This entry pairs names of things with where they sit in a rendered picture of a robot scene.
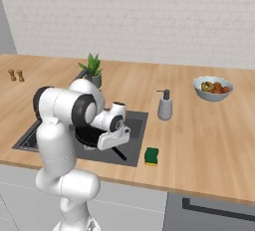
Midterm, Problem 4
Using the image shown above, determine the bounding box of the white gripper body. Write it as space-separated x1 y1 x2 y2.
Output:
97 126 131 151

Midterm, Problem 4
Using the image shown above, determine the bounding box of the dark grey sink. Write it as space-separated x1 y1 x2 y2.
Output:
11 108 149 168

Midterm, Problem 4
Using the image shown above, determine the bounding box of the black frying pan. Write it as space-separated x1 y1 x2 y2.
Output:
74 125 128 161

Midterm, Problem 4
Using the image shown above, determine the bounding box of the green and yellow sponge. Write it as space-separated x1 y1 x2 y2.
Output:
143 146 160 167

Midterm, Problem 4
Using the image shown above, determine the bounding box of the grey soap dispenser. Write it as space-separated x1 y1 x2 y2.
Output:
156 89 173 121

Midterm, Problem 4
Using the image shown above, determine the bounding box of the white cupboard run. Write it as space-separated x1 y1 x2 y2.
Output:
0 163 169 231

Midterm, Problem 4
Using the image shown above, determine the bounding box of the dark grey tap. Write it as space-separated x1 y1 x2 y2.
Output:
73 68 91 84

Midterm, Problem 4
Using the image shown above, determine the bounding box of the green plant in grey pot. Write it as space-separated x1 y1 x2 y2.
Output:
77 52 105 89

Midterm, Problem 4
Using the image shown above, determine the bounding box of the yellow-green fruit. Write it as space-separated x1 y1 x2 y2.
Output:
200 81 215 93

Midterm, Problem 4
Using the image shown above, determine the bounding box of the pale blue fruit bowl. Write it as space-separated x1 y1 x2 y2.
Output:
192 76 234 103

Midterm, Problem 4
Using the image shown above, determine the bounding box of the brown wooden shaker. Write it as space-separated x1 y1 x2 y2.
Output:
7 69 17 83
16 69 26 83

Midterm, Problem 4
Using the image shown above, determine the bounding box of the grey dishwasher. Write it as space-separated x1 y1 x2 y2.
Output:
162 190 255 231

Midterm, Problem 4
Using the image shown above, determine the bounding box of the black dishwasher handle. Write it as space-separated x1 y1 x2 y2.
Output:
181 196 255 223

